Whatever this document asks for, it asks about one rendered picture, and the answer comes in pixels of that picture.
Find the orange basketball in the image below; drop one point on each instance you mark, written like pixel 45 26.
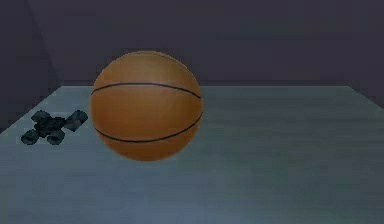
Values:
pixel 146 110

